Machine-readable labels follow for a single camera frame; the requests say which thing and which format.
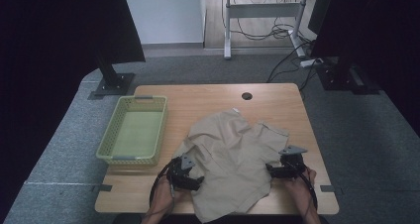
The green plastic basket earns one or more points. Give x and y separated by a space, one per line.
135 134

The large black curtain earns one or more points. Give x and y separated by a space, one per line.
49 68

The grey tape piece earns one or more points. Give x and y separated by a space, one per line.
327 188

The white desk frame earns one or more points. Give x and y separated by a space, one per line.
261 11

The person's left hand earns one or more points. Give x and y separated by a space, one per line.
163 197

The white power strip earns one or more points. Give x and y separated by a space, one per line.
310 62

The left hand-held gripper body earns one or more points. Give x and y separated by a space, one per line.
180 174

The black stand base plate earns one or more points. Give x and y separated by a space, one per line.
343 80

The black metal stand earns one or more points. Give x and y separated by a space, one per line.
114 82

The black curtain with stand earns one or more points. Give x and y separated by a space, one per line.
379 35

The person's right hand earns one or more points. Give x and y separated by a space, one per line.
303 192

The beige shorts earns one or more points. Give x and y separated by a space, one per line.
231 158

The black monitor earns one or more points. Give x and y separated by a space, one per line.
318 9

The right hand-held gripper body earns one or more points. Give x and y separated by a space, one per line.
292 166

